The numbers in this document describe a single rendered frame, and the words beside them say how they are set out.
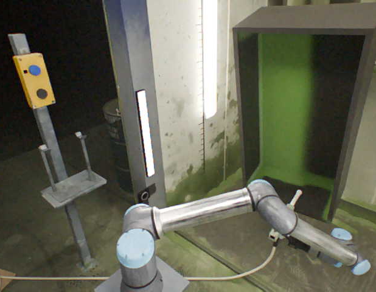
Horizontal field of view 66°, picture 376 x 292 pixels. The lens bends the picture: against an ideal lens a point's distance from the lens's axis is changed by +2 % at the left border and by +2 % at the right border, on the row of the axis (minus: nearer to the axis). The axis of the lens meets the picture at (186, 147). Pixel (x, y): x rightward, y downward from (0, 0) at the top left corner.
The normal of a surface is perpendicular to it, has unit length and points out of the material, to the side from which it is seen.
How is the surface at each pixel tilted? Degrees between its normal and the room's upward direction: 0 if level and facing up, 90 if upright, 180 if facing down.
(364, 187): 57
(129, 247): 5
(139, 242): 5
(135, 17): 90
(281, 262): 0
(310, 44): 102
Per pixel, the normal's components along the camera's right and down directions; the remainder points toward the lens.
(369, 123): -0.58, -0.16
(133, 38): 0.74, 0.29
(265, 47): -0.57, 0.58
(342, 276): -0.04, -0.88
